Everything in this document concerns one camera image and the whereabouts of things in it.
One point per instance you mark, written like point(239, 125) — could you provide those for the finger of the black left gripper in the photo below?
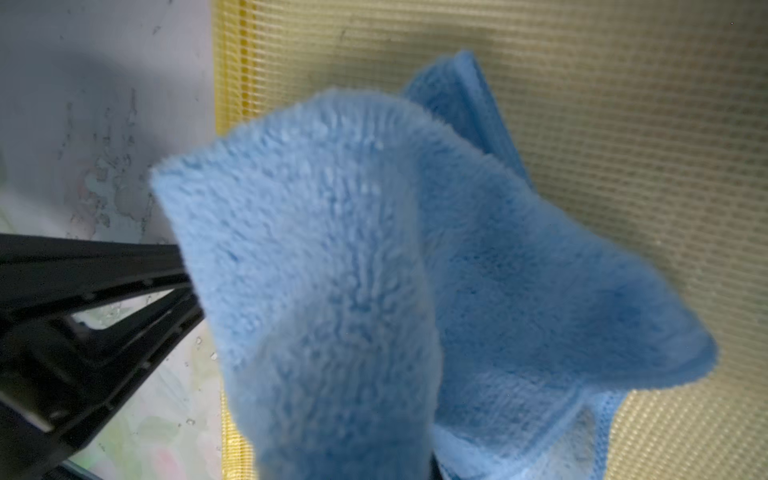
point(83, 325)

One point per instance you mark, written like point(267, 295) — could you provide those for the light blue cleaning cloth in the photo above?
point(390, 297)

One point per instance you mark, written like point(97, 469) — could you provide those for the yellow mesh document bag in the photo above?
point(644, 120)

